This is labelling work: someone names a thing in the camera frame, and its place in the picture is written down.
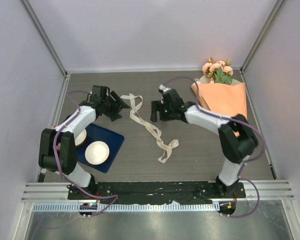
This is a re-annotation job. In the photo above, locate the brown rimmed cream bowl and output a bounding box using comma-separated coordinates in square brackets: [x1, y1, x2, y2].
[74, 129, 87, 147]

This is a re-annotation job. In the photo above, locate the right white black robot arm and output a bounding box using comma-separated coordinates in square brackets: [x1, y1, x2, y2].
[150, 85, 259, 198]

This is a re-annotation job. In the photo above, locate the dark blue tray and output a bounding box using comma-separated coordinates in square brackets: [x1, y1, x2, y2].
[76, 123, 125, 173]

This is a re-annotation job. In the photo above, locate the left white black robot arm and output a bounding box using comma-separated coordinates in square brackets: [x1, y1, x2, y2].
[38, 85, 130, 200]

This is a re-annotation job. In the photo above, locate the slotted white cable duct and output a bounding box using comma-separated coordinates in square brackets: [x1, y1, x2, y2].
[32, 202, 220, 213]

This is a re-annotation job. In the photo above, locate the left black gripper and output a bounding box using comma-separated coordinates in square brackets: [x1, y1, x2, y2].
[102, 91, 130, 122]

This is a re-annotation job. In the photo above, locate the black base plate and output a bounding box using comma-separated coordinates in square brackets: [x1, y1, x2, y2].
[67, 181, 247, 205]

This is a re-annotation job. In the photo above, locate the kraft wrapping paper sheet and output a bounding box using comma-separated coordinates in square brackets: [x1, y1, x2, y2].
[191, 75, 248, 118]

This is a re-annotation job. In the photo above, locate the cream ribbon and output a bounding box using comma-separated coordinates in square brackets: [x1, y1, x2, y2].
[120, 93, 179, 164]

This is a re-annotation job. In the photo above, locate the white bowl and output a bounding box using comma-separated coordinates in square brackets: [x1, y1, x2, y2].
[84, 141, 110, 165]

